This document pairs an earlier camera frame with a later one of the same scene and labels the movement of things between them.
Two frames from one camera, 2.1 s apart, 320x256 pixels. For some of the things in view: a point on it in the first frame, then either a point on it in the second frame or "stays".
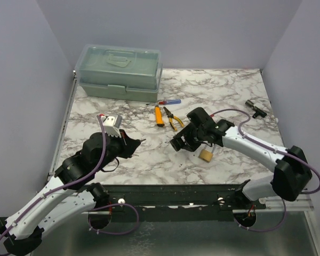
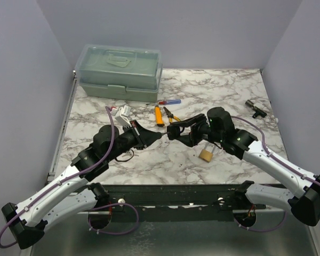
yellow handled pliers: [171, 117] stays
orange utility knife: [159, 116] stays
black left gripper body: [118, 144] → [135, 141]
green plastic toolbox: [125, 72] stays
